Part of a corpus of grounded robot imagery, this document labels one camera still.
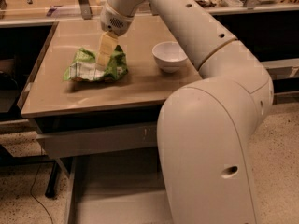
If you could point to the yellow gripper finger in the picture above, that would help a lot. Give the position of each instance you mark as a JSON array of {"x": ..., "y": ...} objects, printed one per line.
[{"x": 107, "y": 43}]

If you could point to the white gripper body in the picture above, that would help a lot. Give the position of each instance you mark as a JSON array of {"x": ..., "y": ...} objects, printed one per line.
[{"x": 114, "y": 21}]

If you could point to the green rice chip bag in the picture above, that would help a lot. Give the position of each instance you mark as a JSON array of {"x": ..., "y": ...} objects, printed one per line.
[{"x": 84, "y": 67}]

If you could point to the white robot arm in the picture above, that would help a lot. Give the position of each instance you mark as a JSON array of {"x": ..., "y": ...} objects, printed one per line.
[{"x": 204, "y": 128}]

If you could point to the grey drawer cabinet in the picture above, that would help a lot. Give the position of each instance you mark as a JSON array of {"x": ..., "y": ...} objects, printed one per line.
[{"x": 53, "y": 105}]

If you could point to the grey top drawer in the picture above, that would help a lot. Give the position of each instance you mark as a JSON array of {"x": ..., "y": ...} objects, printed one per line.
[{"x": 98, "y": 140}]

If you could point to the open grey middle drawer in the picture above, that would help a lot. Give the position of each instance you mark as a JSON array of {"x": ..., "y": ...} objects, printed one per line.
[{"x": 121, "y": 187}]

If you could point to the white ceramic bowl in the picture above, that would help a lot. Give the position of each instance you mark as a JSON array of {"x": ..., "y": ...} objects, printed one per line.
[{"x": 169, "y": 56}]

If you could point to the black table leg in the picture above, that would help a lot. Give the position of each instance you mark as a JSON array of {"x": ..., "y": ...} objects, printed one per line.
[{"x": 54, "y": 175}]

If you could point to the grey shelf beam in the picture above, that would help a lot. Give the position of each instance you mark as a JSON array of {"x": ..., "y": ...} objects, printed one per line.
[{"x": 282, "y": 69}]

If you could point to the metal bench post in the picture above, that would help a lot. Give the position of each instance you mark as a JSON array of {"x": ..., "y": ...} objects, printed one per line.
[{"x": 85, "y": 9}]

